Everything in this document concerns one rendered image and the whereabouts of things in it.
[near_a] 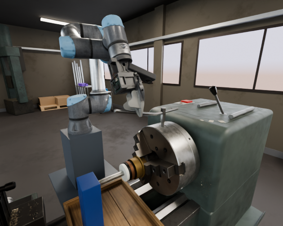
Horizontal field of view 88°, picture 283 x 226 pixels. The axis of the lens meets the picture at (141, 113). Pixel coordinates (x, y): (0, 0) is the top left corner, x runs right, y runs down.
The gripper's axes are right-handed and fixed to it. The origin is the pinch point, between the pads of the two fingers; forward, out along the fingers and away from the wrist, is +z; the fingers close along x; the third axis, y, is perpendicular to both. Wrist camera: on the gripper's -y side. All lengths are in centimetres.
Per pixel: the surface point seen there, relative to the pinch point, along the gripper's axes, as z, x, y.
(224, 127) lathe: 13.9, 10.7, -29.9
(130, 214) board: 39.6, -20.1, 5.3
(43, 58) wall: -366, -635, -29
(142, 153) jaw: 16.2, -14.0, -4.2
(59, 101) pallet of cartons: -172, -622, -50
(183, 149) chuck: 17.7, 1.0, -13.7
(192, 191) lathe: 41.7, -10.5, -24.2
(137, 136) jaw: 9.1, -16.3, -5.6
